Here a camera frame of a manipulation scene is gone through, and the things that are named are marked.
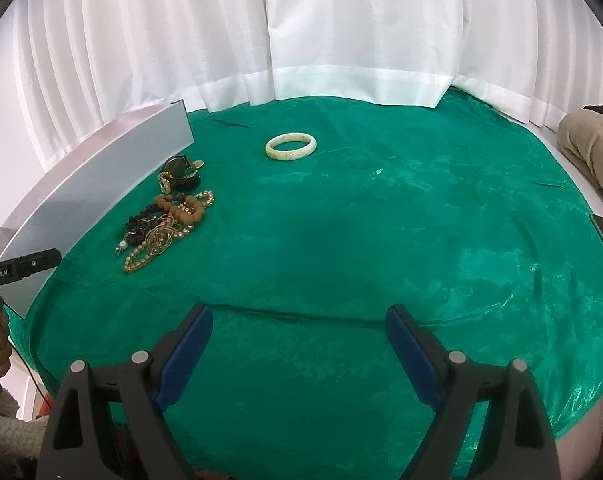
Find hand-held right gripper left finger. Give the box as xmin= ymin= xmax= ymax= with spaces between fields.
xmin=36 ymin=303 xmax=214 ymax=480

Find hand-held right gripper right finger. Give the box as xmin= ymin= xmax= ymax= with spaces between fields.
xmin=385 ymin=304 xmax=562 ymax=480

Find white cardboard box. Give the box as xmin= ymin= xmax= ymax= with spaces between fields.
xmin=0 ymin=100 xmax=196 ymax=318

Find pearl bead necklace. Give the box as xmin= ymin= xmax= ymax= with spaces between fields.
xmin=123 ymin=189 xmax=217 ymax=276

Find gold bangles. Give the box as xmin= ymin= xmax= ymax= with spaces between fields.
xmin=144 ymin=214 xmax=185 ymax=253

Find black bead bracelet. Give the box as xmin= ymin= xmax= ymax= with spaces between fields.
xmin=124 ymin=205 xmax=162 ymax=238

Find brown wooden bead bracelet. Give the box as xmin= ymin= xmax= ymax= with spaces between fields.
xmin=154 ymin=192 xmax=210 ymax=225

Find black wrist watch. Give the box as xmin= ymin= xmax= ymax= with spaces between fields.
xmin=158 ymin=155 xmax=205 ymax=194

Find white jade bangle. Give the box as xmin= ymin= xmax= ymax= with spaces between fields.
xmin=266 ymin=131 xmax=316 ymax=162

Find person's left forearm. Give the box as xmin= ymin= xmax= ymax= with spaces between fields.
xmin=0 ymin=394 xmax=50 ymax=461

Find green cloth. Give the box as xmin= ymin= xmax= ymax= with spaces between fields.
xmin=6 ymin=85 xmax=603 ymax=480

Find person's leg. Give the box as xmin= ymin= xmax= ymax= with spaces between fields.
xmin=556 ymin=102 xmax=603 ymax=221

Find white curtain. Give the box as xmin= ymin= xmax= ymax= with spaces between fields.
xmin=12 ymin=0 xmax=589 ymax=173

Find thin black cable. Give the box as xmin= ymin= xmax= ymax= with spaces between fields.
xmin=9 ymin=332 xmax=55 ymax=413

